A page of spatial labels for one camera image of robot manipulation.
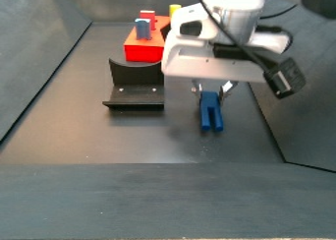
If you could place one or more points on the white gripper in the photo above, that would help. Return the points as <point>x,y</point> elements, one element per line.
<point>193,34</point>

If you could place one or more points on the dark blue forked object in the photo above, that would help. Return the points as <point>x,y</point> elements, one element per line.
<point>210,112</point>

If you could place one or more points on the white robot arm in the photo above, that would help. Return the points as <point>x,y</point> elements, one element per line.
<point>213,44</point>

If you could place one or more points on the black curved fixture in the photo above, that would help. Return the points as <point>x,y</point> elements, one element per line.
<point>137,86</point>

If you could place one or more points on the red shape-sorter base block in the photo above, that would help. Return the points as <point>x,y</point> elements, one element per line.
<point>141,50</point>

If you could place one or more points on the light blue notched block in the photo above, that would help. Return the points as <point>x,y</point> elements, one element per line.
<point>142,28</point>

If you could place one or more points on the yellow cylinder peg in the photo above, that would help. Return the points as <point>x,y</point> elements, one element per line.
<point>173,8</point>

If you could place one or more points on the red rectangular block peg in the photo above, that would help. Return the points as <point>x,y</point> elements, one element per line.
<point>148,14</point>

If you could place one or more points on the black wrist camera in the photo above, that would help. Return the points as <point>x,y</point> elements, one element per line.
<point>280,70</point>

